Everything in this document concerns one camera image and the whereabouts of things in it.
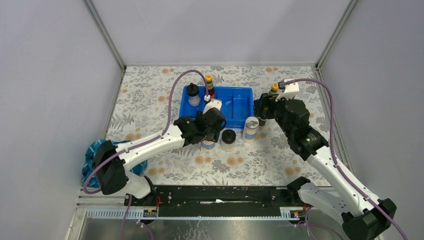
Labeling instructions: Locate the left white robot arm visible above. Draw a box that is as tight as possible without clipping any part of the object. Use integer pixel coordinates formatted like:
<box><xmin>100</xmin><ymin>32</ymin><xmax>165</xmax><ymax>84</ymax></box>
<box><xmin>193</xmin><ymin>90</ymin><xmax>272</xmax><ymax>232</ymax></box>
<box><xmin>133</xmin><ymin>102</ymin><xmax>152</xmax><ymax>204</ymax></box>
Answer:
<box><xmin>87</xmin><ymin>107</ymin><xmax>227</xmax><ymax>206</ymax></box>

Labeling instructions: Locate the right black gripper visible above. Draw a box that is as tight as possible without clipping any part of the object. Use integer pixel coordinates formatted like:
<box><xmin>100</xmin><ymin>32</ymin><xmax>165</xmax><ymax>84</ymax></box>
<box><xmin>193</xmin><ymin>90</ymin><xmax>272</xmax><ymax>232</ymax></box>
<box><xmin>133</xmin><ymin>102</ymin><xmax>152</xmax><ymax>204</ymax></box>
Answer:
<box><xmin>253</xmin><ymin>92</ymin><xmax>294</xmax><ymax>138</ymax></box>

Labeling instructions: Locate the blue patterned cloth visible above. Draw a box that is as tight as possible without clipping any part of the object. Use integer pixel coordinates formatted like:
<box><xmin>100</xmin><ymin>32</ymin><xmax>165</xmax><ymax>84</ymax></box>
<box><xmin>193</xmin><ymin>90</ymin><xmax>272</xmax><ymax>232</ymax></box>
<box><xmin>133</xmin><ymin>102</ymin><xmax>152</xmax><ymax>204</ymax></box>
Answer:
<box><xmin>81</xmin><ymin>139</ymin><xmax>148</xmax><ymax>189</ymax></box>

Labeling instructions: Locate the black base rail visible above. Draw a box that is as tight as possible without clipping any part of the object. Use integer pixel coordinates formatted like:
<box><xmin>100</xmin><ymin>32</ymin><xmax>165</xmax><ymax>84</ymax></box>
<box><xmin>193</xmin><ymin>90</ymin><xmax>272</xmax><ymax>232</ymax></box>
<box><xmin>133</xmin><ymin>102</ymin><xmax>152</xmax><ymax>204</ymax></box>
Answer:
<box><xmin>124</xmin><ymin>185</ymin><xmax>306</xmax><ymax>216</ymax></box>

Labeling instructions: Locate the green label sauce bottle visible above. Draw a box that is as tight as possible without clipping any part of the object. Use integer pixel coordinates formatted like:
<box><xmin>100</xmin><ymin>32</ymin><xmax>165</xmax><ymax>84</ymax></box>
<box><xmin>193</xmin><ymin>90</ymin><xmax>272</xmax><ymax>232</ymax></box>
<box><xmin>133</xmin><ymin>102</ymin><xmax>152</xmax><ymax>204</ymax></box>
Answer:
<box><xmin>268</xmin><ymin>83</ymin><xmax>279</xmax><ymax>96</ymax></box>

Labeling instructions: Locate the slotted cable duct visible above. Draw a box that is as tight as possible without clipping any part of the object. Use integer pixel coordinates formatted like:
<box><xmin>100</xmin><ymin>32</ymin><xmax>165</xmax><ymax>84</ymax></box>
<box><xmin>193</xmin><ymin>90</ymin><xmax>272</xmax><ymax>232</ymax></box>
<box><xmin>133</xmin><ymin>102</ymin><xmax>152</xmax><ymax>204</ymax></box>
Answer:
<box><xmin>85</xmin><ymin>208</ymin><xmax>300</xmax><ymax>221</ymax></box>

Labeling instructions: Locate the floral table mat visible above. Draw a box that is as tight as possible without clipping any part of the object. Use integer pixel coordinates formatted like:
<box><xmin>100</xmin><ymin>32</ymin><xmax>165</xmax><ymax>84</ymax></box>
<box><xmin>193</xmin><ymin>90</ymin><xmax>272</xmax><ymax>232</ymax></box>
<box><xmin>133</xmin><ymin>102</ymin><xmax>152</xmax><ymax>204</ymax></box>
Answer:
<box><xmin>106</xmin><ymin>66</ymin><xmax>328</xmax><ymax>187</ymax></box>

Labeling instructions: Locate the blue plastic divided bin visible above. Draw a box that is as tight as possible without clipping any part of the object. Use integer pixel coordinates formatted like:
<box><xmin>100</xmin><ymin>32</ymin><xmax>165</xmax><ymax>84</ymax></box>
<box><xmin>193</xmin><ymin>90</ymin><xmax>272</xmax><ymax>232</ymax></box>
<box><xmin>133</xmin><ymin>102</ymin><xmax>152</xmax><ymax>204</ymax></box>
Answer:
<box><xmin>179</xmin><ymin>86</ymin><xmax>254</xmax><ymax>129</ymax></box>

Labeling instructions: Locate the silver lid spice tin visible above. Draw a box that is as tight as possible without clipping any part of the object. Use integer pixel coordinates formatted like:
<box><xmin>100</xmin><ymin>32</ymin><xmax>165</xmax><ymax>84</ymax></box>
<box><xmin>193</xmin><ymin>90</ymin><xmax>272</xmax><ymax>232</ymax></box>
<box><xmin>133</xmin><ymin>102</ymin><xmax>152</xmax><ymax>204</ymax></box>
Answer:
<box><xmin>201</xmin><ymin>140</ymin><xmax>216</xmax><ymax>153</ymax></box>
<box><xmin>242</xmin><ymin>116</ymin><xmax>259</xmax><ymax>143</ymax></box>

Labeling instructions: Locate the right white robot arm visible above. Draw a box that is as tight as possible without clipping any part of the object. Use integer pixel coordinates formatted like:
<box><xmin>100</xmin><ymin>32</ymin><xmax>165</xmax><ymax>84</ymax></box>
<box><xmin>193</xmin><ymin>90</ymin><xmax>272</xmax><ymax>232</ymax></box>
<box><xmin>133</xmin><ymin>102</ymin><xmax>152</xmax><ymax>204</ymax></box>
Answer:
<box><xmin>253</xmin><ymin>93</ymin><xmax>397</xmax><ymax>240</ymax></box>

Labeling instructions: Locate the yellow cap sauce bottle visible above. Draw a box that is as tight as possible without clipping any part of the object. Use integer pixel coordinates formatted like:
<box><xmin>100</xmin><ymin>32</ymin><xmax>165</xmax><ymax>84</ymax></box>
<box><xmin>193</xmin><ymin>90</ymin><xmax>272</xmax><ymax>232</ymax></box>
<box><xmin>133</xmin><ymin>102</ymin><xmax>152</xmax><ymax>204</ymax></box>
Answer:
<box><xmin>205</xmin><ymin>74</ymin><xmax>215</xmax><ymax>99</ymax></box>

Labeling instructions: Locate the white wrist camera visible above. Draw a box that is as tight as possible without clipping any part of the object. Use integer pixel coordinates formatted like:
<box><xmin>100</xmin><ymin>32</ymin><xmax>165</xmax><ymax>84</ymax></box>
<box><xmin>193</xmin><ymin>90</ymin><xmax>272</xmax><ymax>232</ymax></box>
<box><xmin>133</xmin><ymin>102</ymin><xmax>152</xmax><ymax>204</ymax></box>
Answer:
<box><xmin>202</xmin><ymin>95</ymin><xmax>223</xmax><ymax>114</ymax></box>
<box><xmin>275</xmin><ymin>78</ymin><xmax>300</xmax><ymax>102</ymax></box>

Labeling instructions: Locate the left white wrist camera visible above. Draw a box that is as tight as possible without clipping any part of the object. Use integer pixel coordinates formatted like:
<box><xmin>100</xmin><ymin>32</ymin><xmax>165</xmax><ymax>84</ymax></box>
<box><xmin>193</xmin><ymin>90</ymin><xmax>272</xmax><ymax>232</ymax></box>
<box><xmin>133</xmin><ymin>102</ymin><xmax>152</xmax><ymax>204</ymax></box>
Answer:
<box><xmin>202</xmin><ymin>95</ymin><xmax>223</xmax><ymax>114</ymax></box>

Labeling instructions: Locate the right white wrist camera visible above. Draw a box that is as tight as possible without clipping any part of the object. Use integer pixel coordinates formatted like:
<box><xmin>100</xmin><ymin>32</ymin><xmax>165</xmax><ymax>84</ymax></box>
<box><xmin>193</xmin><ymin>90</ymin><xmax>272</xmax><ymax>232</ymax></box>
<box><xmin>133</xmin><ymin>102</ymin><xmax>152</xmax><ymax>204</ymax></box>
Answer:
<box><xmin>275</xmin><ymin>78</ymin><xmax>300</xmax><ymax>102</ymax></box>

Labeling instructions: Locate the front small dark spice bottle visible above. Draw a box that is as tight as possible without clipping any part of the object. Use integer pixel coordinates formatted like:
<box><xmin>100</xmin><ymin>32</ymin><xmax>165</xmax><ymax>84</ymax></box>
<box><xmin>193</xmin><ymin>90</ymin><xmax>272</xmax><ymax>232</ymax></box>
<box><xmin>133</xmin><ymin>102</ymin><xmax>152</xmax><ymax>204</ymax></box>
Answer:
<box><xmin>258</xmin><ymin>116</ymin><xmax>267</xmax><ymax>127</ymax></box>

